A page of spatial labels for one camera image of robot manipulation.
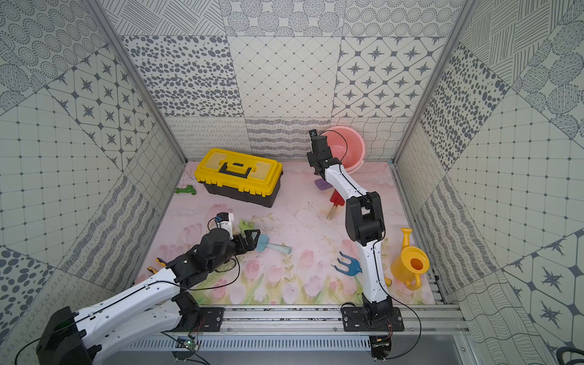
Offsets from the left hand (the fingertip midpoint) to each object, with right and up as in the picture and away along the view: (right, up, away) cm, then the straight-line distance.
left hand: (249, 228), depth 79 cm
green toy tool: (-36, +13, +29) cm, 48 cm away
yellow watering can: (+55, -11, -3) cm, 57 cm away
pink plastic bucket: (+43, +29, +20) cm, 55 cm away
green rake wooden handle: (-6, -3, +16) cm, 18 cm away
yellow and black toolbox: (-8, +19, +13) cm, 24 cm away
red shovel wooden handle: (+36, +8, +27) cm, 46 cm away
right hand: (+27, +30, +23) cm, 47 cm away
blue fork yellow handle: (+39, -17, +6) cm, 43 cm away
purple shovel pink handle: (+28, +15, +29) cm, 43 cm away
